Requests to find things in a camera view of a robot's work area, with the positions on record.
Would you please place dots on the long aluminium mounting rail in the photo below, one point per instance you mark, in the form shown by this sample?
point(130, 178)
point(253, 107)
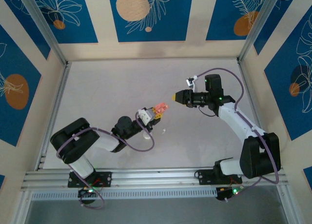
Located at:
point(156, 177)

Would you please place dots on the pink earbuds case cover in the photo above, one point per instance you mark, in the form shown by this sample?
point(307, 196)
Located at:
point(162, 107)

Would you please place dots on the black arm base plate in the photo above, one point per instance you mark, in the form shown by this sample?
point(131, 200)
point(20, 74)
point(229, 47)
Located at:
point(204, 176)
point(107, 178)

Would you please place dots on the aluminium frame post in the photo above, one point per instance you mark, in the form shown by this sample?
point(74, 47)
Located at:
point(44, 26)
point(259, 26)

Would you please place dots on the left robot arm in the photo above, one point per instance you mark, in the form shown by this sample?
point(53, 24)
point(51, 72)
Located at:
point(104, 141)

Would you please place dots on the aluminium table side rail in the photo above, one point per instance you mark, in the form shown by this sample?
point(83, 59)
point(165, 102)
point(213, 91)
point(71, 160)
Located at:
point(253, 99)
point(58, 99)

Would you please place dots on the black controller board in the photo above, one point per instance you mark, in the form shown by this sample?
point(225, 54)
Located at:
point(85, 192)
point(226, 193)

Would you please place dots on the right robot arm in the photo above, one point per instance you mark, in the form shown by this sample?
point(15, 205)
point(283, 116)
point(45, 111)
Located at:
point(239, 121)

